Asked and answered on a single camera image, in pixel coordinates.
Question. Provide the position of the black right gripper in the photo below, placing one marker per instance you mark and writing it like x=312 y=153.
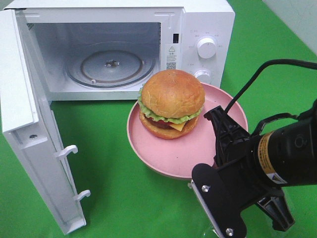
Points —
x=245 y=182

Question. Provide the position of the pink round plate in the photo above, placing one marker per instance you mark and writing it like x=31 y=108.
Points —
x=176 y=158

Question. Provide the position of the burger with lettuce and cheese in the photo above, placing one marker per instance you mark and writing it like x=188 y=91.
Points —
x=170 y=103

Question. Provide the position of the white microwave door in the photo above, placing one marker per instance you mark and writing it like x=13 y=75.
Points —
x=29 y=125

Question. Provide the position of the right robot arm black grey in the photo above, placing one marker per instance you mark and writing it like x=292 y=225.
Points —
x=288 y=149

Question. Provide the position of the lower white microwave knob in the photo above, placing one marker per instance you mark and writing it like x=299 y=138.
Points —
x=204 y=76

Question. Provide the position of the white microwave knob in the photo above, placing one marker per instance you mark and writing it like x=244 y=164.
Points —
x=206 y=47
x=204 y=76

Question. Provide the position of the upper white microwave knob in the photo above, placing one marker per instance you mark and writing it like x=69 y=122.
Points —
x=206 y=47

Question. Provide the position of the white microwave oven body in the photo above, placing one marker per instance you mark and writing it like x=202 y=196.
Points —
x=173 y=26

